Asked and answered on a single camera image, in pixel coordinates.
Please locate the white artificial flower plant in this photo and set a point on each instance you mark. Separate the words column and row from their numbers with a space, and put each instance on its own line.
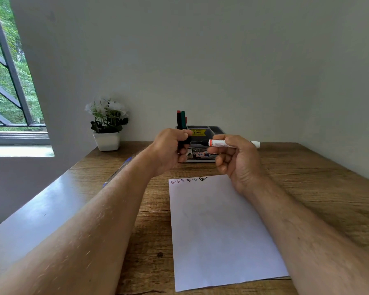
column 107, row 115

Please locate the black metal window grille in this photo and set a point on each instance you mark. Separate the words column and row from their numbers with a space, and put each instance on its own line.
column 10, row 67

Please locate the person's left fingers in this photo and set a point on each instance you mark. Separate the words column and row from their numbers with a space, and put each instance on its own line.
column 183, row 135

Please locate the green trees outside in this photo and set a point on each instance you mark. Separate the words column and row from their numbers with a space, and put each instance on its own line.
column 0, row 89

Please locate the person's left forearm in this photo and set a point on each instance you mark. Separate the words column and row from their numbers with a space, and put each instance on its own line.
column 89, row 230

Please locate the person's left hand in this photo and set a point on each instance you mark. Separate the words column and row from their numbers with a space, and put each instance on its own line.
column 166, row 150

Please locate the white marker with red label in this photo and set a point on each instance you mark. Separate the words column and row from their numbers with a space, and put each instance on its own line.
column 221, row 143

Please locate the white plant pot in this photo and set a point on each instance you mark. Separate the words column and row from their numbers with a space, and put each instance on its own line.
column 107, row 141

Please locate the white paper sheet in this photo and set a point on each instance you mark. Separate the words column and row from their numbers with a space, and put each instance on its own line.
column 218, row 230

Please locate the clear pen with blue cap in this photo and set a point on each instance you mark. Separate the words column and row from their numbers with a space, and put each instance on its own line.
column 117, row 171

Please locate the black marker cap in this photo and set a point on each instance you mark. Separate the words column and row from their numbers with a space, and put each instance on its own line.
column 181, row 145

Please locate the person's right forearm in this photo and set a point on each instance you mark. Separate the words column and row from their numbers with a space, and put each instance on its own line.
column 307, row 242

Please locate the person's right hand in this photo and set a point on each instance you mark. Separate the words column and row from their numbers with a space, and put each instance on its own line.
column 244, row 162

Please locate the green marker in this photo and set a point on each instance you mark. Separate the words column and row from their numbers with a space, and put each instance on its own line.
column 183, row 119

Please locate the black desk organizer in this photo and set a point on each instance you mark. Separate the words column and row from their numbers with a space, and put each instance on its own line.
column 216, row 130

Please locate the person's right thumb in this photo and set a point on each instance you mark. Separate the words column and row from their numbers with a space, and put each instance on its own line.
column 223, row 137

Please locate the grey window track frame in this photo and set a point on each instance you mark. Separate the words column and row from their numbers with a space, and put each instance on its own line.
column 17, row 138

